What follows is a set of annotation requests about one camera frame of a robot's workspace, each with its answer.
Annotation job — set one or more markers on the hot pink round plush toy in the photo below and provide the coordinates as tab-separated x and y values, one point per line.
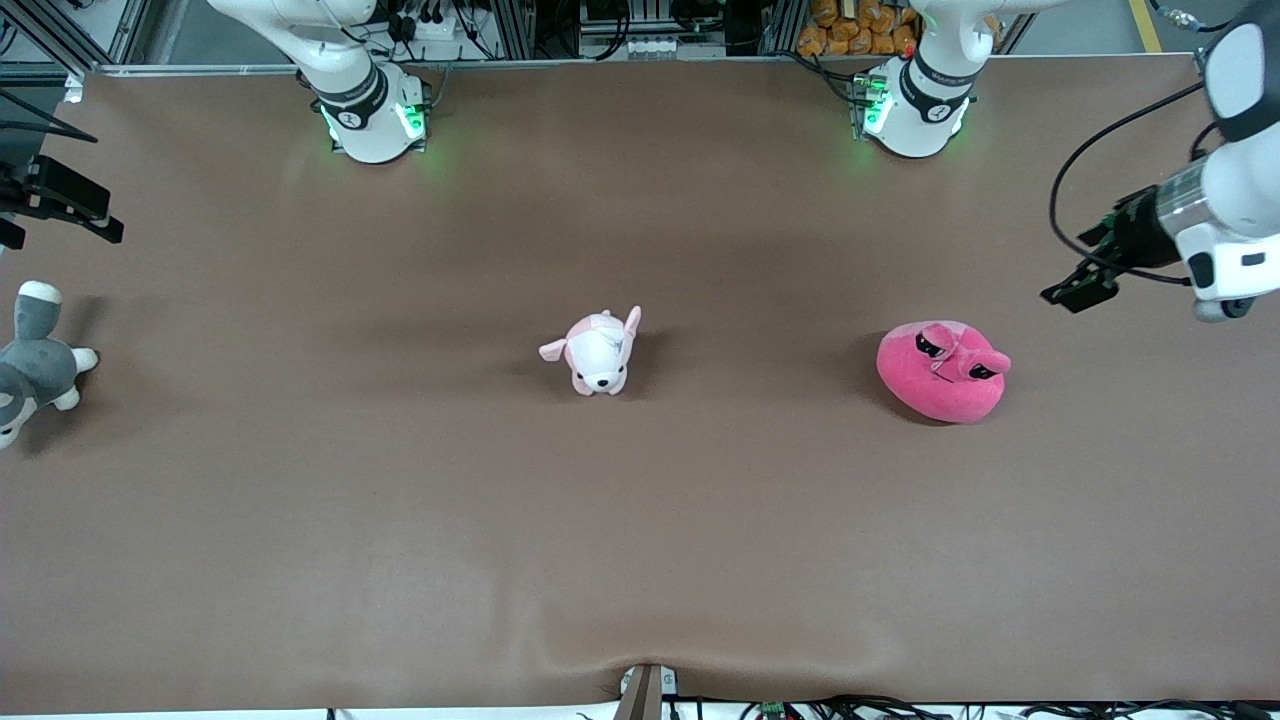
945	375

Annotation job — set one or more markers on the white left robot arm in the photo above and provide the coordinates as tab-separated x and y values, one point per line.
1240	190

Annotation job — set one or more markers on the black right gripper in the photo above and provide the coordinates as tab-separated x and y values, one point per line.
38	190

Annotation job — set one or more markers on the aluminium frame post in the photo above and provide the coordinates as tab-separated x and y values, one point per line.
1204	62
60	35

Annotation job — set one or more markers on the white power strip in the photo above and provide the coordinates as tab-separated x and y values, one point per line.
432	22

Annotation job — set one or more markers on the orange packaged goods pile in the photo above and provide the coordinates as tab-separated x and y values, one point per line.
855	28

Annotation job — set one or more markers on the pale pink white dog plush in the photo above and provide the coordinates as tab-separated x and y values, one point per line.
598	358

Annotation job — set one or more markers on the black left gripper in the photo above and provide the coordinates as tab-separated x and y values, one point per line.
1140	234

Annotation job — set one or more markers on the white terminal block strip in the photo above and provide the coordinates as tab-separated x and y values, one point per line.
657	46

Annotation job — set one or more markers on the small green circuit board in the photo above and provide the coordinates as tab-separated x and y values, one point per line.
772	710

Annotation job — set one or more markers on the grey white plush toy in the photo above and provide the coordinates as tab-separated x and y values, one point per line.
35	365

